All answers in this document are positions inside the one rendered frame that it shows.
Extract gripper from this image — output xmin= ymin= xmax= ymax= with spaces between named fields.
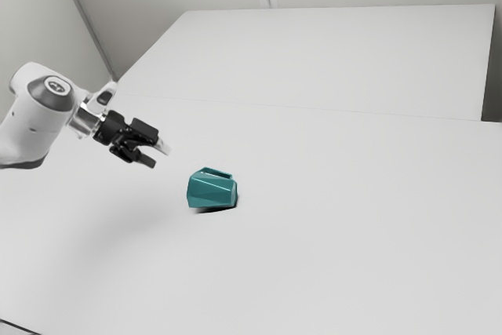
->
xmin=93 ymin=109 xmax=173 ymax=169

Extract teal faceted mug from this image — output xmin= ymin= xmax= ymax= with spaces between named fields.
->
xmin=185 ymin=166 xmax=239 ymax=209

